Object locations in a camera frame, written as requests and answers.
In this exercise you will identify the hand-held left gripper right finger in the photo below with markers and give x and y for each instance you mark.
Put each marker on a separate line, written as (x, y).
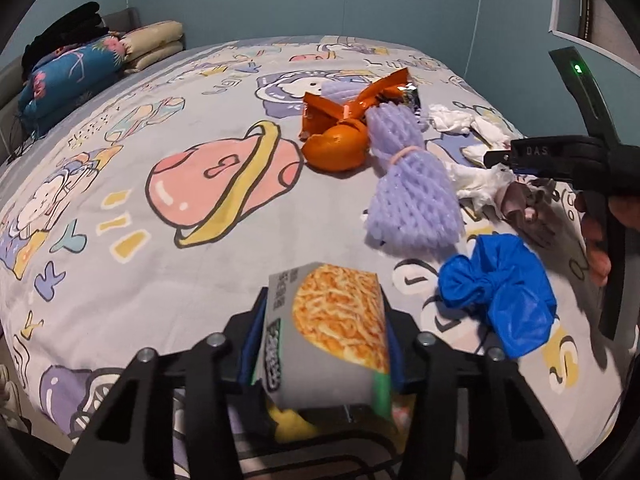
(392, 360)

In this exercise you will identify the cartoon printed bedsheet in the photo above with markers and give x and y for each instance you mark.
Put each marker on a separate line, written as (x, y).
(175, 240)

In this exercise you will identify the purple foam net bundle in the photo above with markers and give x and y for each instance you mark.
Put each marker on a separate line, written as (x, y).
(410, 200)

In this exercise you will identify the beige pillow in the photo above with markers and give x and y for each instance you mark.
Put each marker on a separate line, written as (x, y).
(157, 55)
(155, 35)

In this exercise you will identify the orange mandarin fruit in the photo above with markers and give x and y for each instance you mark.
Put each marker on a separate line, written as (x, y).
(335, 150)

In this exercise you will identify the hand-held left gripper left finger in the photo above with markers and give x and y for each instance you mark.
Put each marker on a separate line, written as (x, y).
(251, 355)

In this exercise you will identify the small purple foam net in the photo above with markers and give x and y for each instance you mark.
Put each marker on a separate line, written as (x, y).
(340, 92)

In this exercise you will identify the black clothing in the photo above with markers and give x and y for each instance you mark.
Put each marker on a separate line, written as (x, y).
(65, 30)

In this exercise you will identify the white tissue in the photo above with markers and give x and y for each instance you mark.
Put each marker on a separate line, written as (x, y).
(475, 182)
(455, 120)

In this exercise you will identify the brown crumpled wrapper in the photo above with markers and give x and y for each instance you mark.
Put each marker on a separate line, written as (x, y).
(525, 205)

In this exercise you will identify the grey noodle picture box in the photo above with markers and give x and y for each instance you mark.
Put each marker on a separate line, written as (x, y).
(330, 320)

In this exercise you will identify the orange snack wrapper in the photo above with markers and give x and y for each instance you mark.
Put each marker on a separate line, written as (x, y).
(350, 105)

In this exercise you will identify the white window frame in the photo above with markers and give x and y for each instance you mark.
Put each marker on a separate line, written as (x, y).
(600, 10)

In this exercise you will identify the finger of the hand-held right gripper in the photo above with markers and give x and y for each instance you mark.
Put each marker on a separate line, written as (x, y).
(500, 157)

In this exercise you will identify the pink rubber band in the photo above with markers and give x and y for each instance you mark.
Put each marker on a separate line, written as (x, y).
(407, 154)

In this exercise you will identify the blue floral pillow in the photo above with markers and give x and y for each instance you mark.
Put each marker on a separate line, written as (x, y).
(70, 80)

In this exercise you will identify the person's right hand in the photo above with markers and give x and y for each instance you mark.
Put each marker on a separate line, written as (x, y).
(595, 250)

